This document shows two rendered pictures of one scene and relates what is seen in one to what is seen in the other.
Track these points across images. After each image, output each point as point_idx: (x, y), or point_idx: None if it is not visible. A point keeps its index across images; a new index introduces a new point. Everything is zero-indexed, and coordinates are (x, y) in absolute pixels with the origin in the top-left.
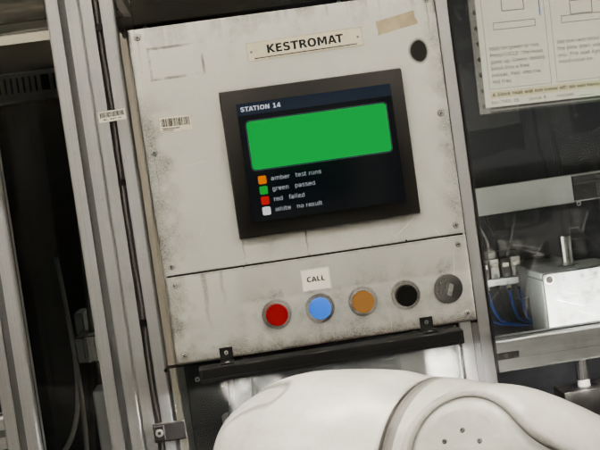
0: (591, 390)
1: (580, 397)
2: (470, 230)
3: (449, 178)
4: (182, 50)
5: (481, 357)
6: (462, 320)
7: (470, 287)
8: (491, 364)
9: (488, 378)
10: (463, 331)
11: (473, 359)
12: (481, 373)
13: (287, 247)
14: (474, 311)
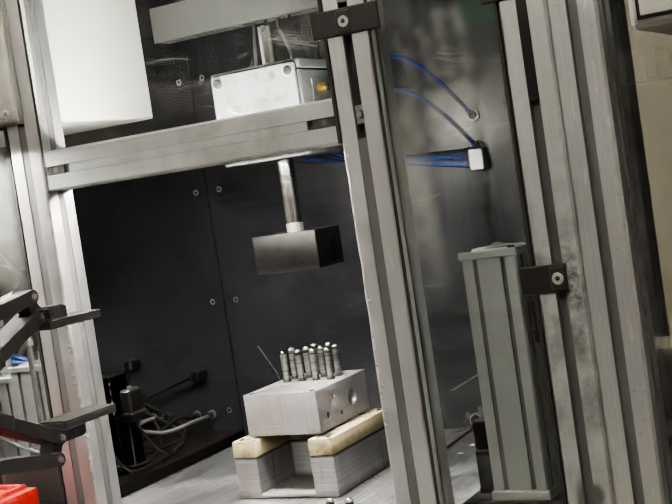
0: (284, 236)
1: (271, 245)
2: (10, 10)
3: None
4: None
5: (31, 171)
6: (0, 123)
7: (7, 82)
8: (41, 181)
9: (39, 198)
10: (11, 138)
11: (23, 174)
12: (32, 192)
13: None
14: (12, 111)
